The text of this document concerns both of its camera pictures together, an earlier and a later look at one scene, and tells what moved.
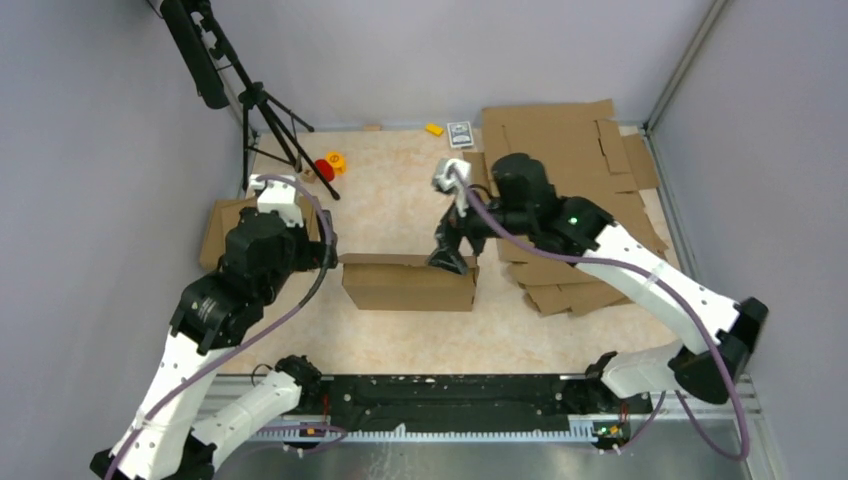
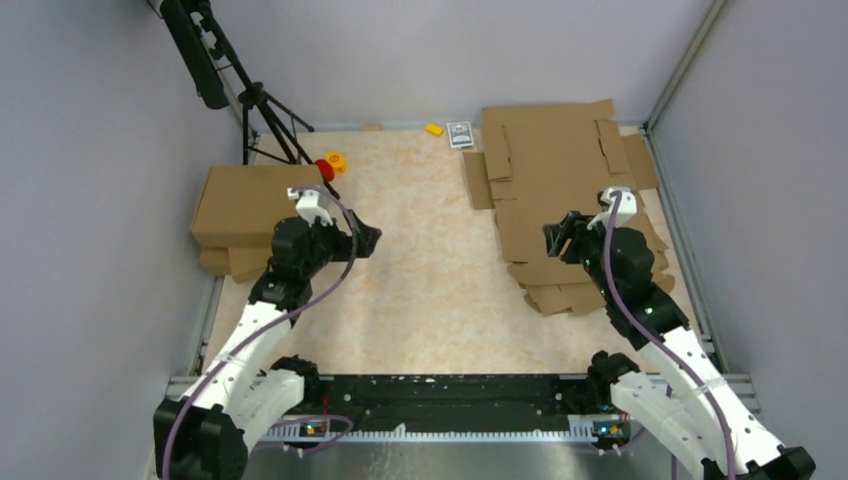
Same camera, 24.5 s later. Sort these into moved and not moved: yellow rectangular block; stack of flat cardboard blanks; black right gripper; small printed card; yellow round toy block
Moved: black right gripper
Not moved: yellow round toy block; stack of flat cardboard blanks; small printed card; yellow rectangular block
